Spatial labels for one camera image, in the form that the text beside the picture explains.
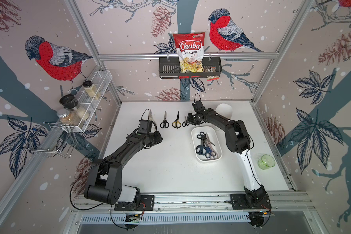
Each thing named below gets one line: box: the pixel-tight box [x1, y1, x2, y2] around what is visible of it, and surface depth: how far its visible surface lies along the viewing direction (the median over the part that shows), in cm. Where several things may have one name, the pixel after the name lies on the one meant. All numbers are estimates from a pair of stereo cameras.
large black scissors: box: [159, 110, 170, 129], surface depth 109 cm
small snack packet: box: [206, 66, 220, 82], surface depth 92 cm
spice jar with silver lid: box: [56, 108, 81, 127], surface depth 62 cm
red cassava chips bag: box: [173, 31, 206, 74], surface depth 85 cm
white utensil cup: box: [215, 103, 233, 119], surface depth 98 cm
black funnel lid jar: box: [59, 94, 78, 109], surface depth 63 cm
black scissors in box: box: [196, 131, 216, 147], surface depth 100 cm
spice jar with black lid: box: [82, 80, 101, 101], surface depth 76 cm
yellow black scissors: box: [172, 110, 182, 130], surface depth 109 cm
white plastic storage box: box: [191, 125, 223, 163], surface depth 97 cm
